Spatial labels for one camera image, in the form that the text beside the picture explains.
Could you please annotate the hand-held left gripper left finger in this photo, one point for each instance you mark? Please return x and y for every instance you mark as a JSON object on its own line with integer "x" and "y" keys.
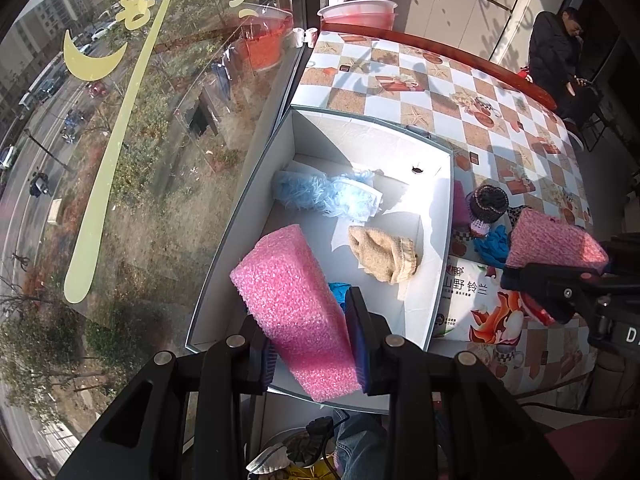
{"x": 260, "y": 367}

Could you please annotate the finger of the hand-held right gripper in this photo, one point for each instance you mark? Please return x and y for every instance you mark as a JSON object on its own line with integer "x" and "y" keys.
{"x": 560, "y": 290}
{"x": 622, "y": 252}

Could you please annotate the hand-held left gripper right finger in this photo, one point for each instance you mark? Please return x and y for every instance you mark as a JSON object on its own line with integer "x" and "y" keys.
{"x": 357, "y": 340}

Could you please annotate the pink foam block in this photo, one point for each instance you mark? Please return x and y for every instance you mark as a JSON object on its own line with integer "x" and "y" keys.
{"x": 295, "y": 310}
{"x": 550, "y": 242}

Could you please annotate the beige knitted sock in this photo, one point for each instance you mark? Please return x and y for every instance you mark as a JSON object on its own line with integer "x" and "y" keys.
{"x": 385, "y": 255}

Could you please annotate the white cardboard storage box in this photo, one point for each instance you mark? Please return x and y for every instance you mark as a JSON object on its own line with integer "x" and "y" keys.
{"x": 400, "y": 200}

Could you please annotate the light blue fluffy cloth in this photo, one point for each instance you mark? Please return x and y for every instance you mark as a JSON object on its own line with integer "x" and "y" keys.
{"x": 325, "y": 195}

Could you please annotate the black white shoe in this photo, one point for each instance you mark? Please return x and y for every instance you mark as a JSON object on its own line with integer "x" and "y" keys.
{"x": 295, "y": 445}

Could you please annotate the floral tissue pack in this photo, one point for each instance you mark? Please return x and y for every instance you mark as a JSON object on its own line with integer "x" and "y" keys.
{"x": 475, "y": 310}

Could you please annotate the person's jeans leg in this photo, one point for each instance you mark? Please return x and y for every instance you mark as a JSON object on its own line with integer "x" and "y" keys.
{"x": 362, "y": 445}

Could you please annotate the dark knitted hat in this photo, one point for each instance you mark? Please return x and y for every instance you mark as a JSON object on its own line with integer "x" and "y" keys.
{"x": 487, "y": 205}

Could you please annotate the person's pink jacket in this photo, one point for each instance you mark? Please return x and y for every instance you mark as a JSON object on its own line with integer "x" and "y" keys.
{"x": 595, "y": 450}

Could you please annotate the black chair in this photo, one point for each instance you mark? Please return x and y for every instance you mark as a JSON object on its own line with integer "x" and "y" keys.
{"x": 597, "y": 120}

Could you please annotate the checkered tablecloth table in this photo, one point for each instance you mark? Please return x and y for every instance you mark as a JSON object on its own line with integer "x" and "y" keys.
{"x": 440, "y": 110}

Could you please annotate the long yellow window decal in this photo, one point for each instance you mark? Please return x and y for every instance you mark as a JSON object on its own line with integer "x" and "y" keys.
{"x": 115, "y": 160}

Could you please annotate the red wooden table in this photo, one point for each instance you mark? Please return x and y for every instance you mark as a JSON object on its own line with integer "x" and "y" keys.
{"x": 450, "y": 47}

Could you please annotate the small white cup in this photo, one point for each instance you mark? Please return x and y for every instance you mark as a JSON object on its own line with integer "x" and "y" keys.
{"x": 311, "y": 35}

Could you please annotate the pink plastic basin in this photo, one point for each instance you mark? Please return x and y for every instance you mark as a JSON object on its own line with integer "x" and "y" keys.
{"x": 357, "y": 15}

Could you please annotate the yellow crescent window decal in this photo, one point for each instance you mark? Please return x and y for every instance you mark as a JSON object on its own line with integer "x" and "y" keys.
{"x": 92, "y": 62}

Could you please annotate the yellow character window decal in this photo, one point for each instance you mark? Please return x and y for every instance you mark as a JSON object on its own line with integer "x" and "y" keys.
{"x": 132, "y": 2}

